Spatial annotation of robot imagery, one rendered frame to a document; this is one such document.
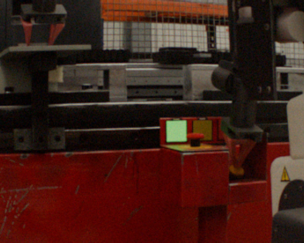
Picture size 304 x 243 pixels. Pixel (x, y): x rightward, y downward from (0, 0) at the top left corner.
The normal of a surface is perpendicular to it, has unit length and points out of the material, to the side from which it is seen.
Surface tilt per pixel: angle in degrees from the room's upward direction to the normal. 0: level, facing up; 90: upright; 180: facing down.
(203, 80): 90
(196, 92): 90
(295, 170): 90
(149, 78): 90
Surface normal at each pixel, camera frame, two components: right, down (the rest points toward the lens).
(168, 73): 0.34, 0.04
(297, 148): -0.92, 0.04
